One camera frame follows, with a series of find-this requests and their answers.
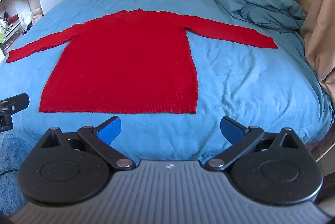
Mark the black cable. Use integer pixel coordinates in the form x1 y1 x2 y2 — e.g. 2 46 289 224
0 168 19 177

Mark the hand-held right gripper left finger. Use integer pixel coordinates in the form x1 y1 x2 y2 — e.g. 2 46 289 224
39 116 136 171

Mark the blue bed sheet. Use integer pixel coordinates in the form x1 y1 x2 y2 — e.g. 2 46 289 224
0 0 335 163

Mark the blue shaggy rug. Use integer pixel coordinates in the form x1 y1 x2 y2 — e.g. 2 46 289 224
0 131 36 215

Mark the red knit sweater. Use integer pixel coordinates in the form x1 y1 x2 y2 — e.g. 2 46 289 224
6 8 278 115

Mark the white shelf unit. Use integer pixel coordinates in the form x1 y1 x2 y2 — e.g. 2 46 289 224
0 0 50 57

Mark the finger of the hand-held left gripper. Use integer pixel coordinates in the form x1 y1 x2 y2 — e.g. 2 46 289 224
0 93 30 133

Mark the red box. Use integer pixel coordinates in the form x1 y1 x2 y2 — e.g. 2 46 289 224
7 14 20 26

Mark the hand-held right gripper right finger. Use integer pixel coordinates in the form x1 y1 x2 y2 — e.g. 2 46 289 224
205 116 306 171

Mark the beige curtain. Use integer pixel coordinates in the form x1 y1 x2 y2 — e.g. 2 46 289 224
246 0 335 109

